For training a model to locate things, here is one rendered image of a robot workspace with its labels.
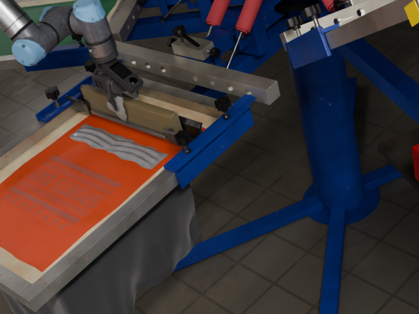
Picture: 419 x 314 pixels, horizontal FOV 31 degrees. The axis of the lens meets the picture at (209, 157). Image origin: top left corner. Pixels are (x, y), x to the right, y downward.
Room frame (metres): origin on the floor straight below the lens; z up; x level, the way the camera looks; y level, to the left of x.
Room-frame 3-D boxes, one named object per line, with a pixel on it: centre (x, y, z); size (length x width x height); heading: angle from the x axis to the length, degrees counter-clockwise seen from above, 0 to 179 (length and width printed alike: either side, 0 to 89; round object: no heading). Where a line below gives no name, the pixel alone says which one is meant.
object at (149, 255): (1.52, 0.26, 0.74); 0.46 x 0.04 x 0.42; 129
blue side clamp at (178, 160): (1.65, -0.01, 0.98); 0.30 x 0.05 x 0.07; 129
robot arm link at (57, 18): (1.91, 0.28, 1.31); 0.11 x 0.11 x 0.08; 53
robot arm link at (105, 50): (1.87, 0.19, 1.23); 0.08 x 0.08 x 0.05
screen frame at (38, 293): (1.72, 0.35, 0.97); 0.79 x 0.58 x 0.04; 129
